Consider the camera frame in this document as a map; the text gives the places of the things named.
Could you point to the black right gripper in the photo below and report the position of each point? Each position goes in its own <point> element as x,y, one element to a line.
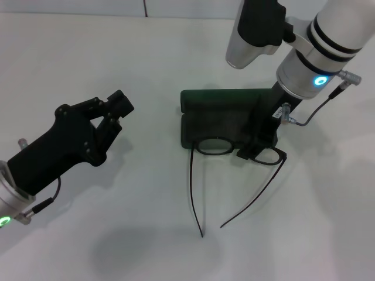
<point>268,123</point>

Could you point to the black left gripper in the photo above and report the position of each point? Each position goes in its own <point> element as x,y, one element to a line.
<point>58,146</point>

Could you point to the black thin-framed glasses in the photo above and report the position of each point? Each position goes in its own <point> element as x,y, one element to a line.
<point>283,155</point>

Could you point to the green glasses case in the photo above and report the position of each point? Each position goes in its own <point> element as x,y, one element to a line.
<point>216,123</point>

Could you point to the silver right gripper connector stub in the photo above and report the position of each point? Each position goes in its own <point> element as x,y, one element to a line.
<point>284,112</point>

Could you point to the silver gripper connector stub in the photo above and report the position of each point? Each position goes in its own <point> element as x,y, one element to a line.
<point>22,143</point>
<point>284,112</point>

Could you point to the silver left gripper connector stub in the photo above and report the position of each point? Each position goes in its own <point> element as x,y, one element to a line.
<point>22,143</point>

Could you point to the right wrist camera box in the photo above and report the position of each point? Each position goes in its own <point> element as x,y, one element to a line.
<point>257,23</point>

